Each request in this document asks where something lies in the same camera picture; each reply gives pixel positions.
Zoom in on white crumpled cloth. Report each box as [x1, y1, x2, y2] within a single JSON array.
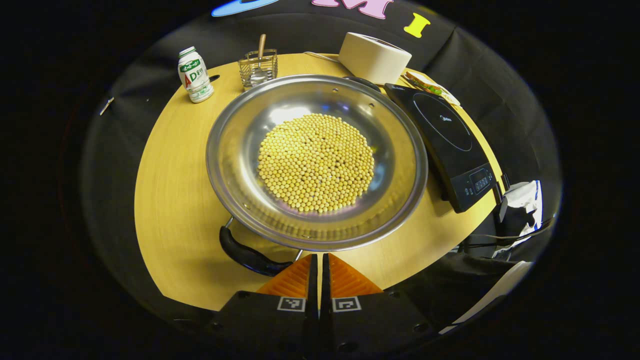
[[502, 180, 543, 236]]

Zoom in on heap of yellow soybeans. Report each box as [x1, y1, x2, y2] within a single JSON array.
[[257, 113, 376, 214]]

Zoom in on wire mesh basket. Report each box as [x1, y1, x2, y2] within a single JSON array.
[[238, 48, 279, 90]]

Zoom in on black induction cooktop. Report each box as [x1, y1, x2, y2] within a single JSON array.
[[384, 82, 498, 214]]

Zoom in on sandwich on white plate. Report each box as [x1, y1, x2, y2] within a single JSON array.
[[404, 70, 461, 107]]

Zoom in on stainless steel pot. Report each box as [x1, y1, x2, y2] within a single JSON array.
[[205, 74, 429, 277]]

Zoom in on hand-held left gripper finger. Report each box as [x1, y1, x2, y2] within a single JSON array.
[[320, 252, 436, 360], [207, 253, 319, 358]]

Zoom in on white toaster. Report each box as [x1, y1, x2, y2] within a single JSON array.
[[338, 32, 413, 85]]

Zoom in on white power cable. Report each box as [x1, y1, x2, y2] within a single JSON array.
[[303, 51, 341, 64]]

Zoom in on white drink bottle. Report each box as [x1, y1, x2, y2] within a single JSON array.
[[177, 46, 215, 104]]

